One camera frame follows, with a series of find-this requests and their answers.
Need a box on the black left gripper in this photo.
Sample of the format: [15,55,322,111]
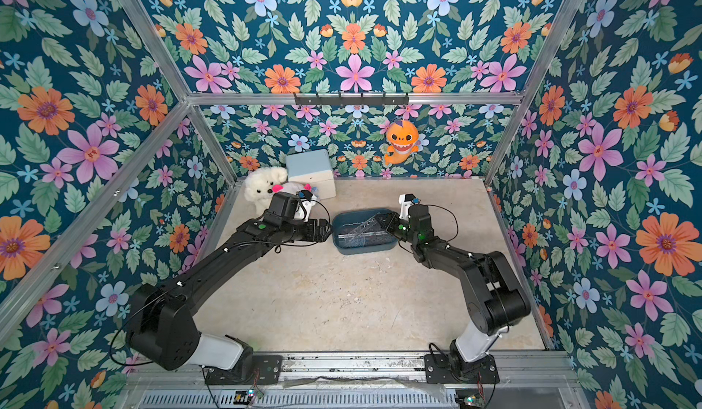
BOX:
[278,217,336,242]

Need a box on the pink stencil ruler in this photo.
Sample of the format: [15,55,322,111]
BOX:
[337,231,389,242]

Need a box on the teal plastic storage box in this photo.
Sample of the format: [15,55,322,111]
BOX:
[332,208,398,255]

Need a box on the clear short ruler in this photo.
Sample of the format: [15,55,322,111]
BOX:
[349,216,387,233]

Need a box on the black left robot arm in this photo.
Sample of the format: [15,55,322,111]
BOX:
[125,219,331,376]

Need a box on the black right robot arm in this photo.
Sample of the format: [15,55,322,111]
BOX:
[375,206,531,365]

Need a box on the white blue storage box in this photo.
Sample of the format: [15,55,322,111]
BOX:
[286,149,336,200]

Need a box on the pink white plush doll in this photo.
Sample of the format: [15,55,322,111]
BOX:
[272,181,313,194]

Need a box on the white fluffy plush dog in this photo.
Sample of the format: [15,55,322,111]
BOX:
[244,167,288,216]

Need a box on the orange shark plush toy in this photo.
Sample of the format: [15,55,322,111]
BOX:
[384,119,420,165]

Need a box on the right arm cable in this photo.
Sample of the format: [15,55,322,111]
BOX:
[427,204,460,243]

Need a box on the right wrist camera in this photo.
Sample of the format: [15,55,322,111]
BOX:
[399,193,433,233]

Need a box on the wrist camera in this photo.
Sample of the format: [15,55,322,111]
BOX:
[399,193,433,233]
[264,190,317,222]

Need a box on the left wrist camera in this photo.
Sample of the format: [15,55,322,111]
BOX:
[264,190,317,222]

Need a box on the black wall hook rail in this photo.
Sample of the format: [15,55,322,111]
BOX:
[294,93,410,107]

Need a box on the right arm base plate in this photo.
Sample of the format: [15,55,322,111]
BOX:
[423,353,501,384]

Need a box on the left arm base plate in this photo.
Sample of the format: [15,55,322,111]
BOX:
[205,354,283,386]

